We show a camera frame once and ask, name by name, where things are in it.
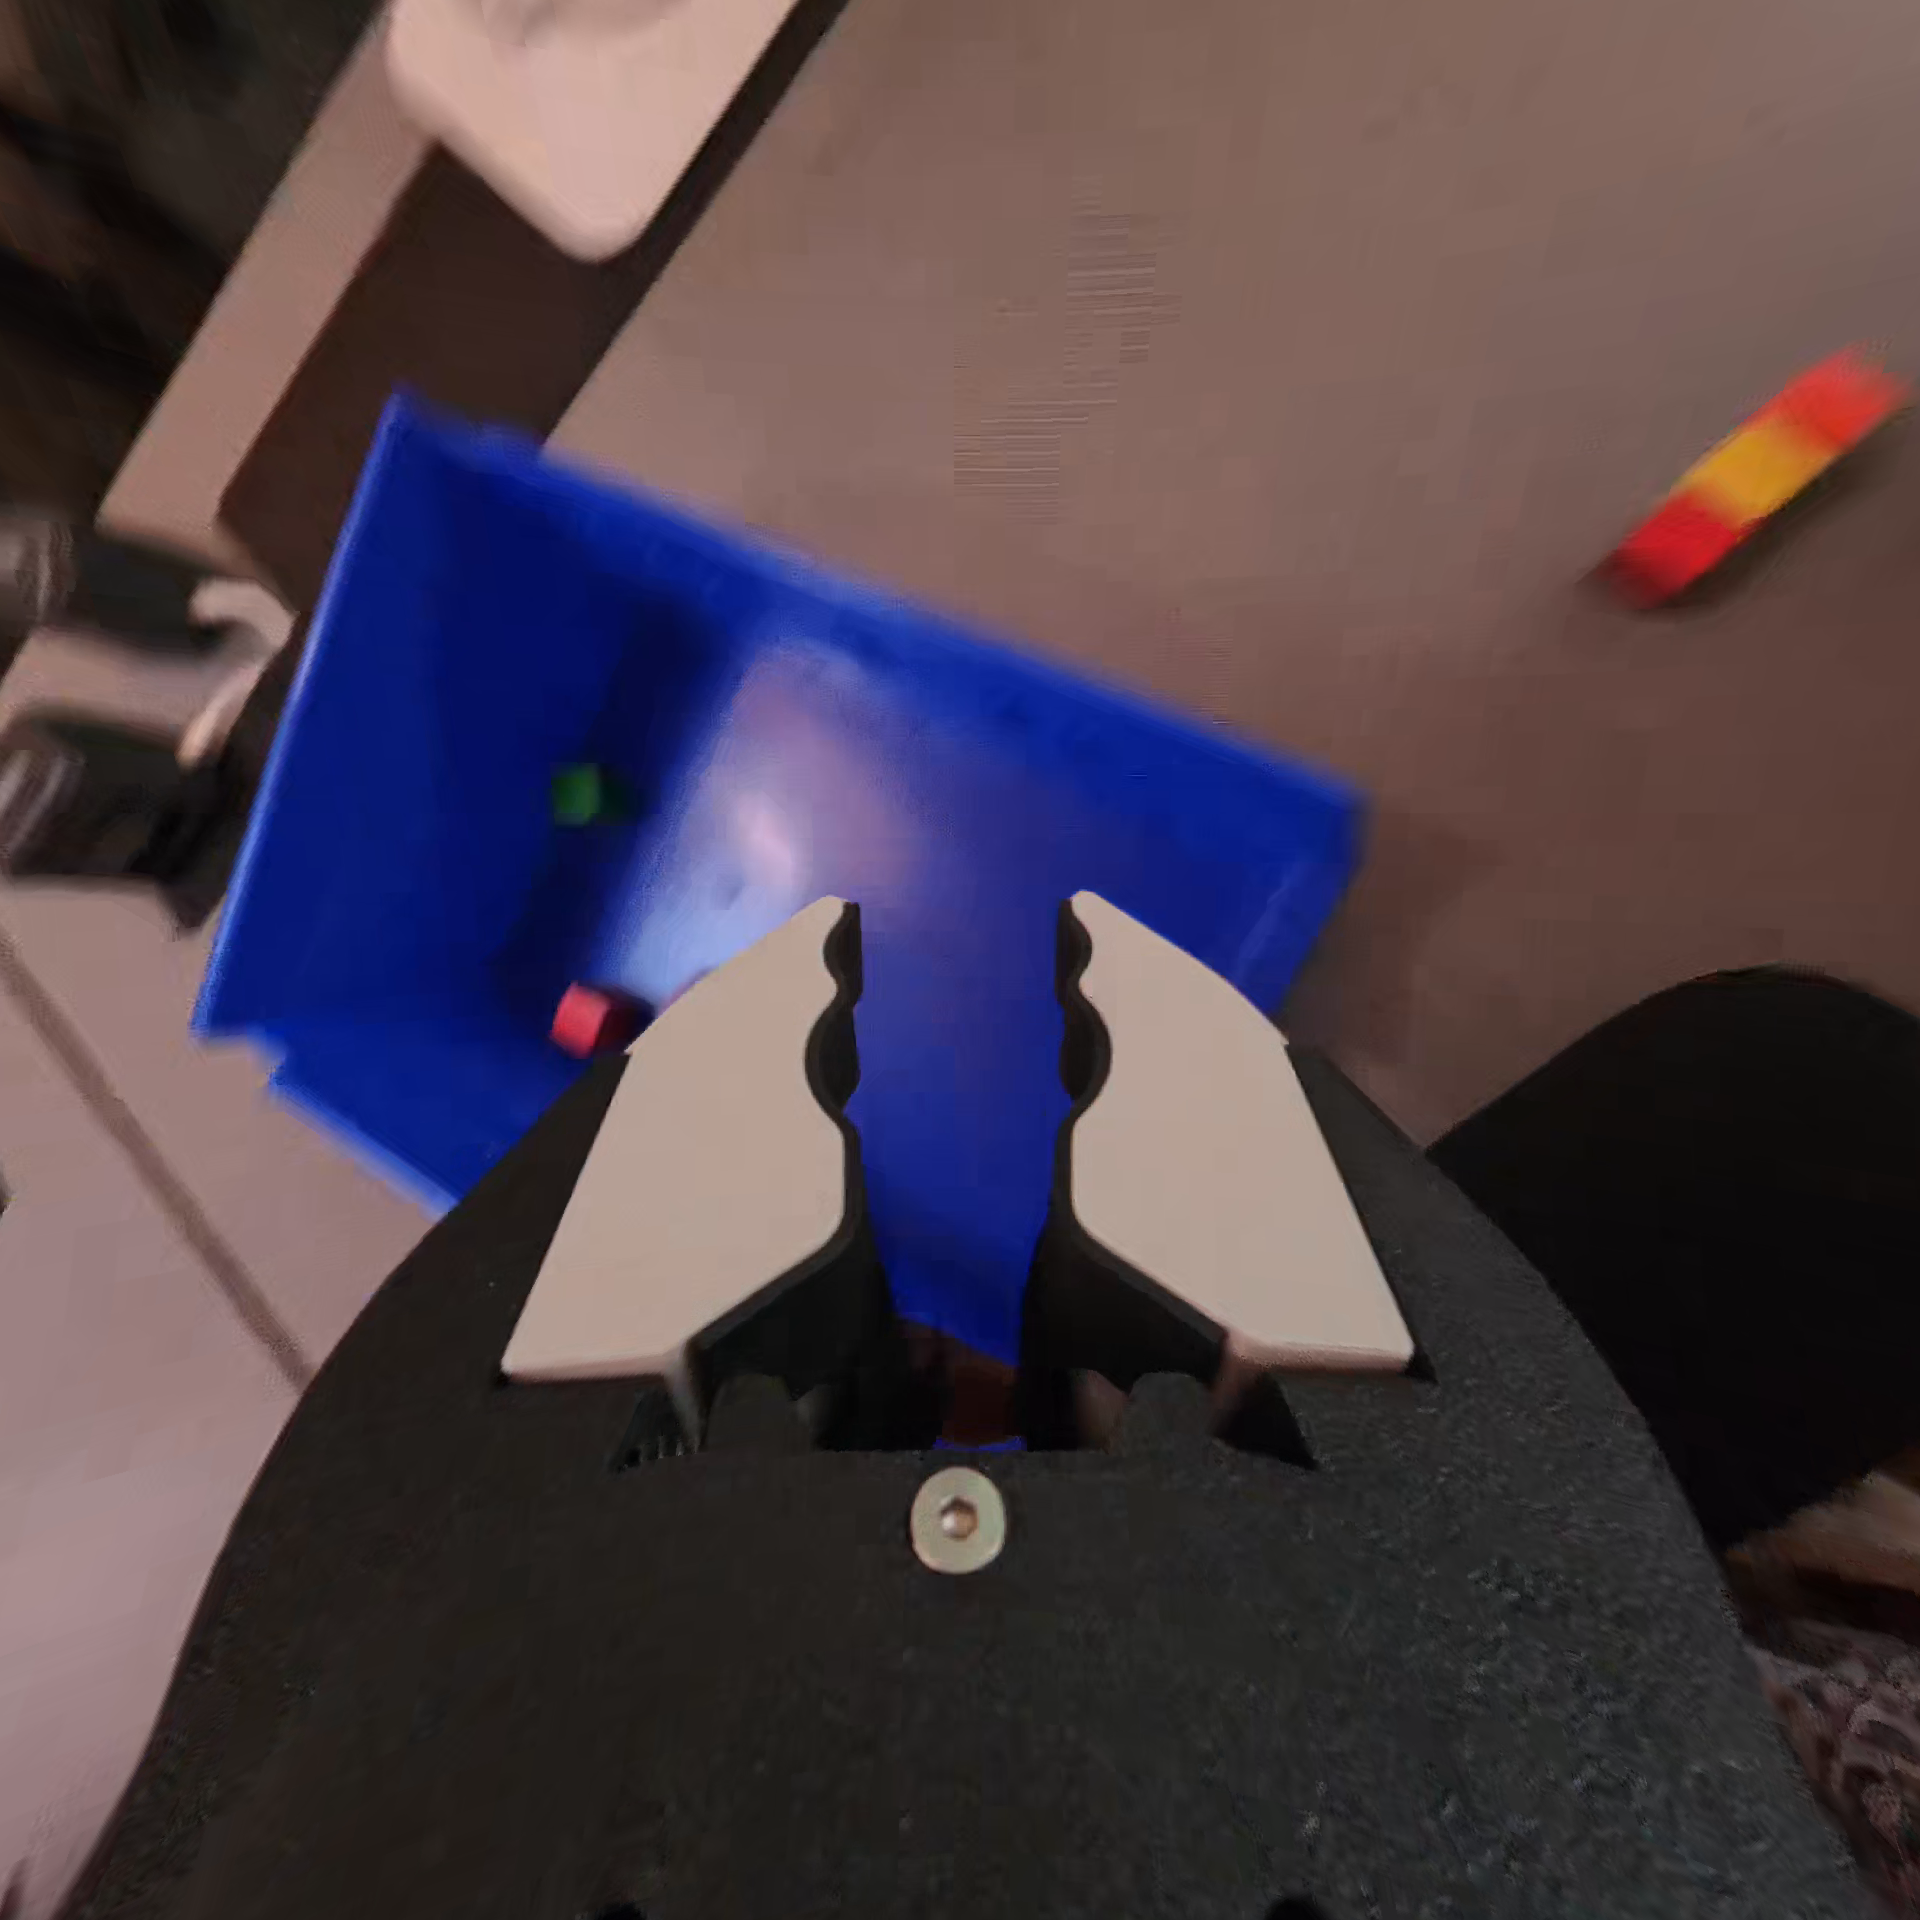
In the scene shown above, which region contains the red wooden cube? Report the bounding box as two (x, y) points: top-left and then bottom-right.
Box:
(545, 983), (649, 1058)
(1769, 347), (1910, 452)
(1597, 487), (1749, 607)

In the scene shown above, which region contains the yellow wooden cube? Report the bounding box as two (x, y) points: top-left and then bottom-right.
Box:
(1680, 412), (1839, 528)

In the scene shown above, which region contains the white flat pad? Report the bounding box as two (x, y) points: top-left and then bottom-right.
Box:
(381, 0), (800, 266)

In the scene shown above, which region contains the black bumpy armrest pad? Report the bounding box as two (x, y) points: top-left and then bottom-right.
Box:
(1424, 966), (1920, 1555)

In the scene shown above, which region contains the grey desk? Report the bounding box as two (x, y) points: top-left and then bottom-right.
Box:
(89, 0), (1920, 1501)

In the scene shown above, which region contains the black desk cable strip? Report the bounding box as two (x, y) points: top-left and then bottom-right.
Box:
(217, 0), (864, 578)

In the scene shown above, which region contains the blue plastic bin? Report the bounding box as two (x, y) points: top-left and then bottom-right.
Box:
(189, 387), (1368, 1374)

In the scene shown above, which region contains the black and white object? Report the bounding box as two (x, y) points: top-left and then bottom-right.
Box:
(0, 503), (295, 932)

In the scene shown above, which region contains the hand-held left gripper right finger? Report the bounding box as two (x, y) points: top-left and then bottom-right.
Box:
(1041, 891), (1419, 1382)

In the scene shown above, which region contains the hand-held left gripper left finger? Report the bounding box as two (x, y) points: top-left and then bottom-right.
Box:
(499, 896), (875, 1389)

